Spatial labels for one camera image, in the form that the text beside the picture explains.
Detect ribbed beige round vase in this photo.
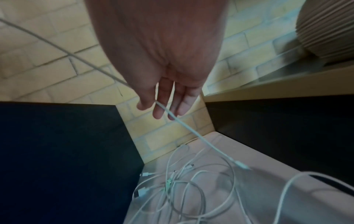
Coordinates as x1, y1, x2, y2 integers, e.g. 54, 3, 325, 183
295, 0, 354, 64

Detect person's right hand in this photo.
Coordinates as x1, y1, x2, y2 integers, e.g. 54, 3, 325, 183
85, 0, 229, 120

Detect thick white cable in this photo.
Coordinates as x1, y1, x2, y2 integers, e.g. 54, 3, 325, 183
275, 171, 354, 224

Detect black cabinet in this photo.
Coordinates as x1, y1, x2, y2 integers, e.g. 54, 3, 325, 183
0, 101, 145, 224

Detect dark cabinet with beige top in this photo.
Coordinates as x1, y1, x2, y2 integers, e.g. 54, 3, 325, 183
202, 63, 354, 194

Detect thin white charging cable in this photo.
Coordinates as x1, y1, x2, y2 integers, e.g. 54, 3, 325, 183
0, 18, 252, 171

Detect tangle of white cables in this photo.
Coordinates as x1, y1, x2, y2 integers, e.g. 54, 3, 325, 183
126, 140, 259, 224

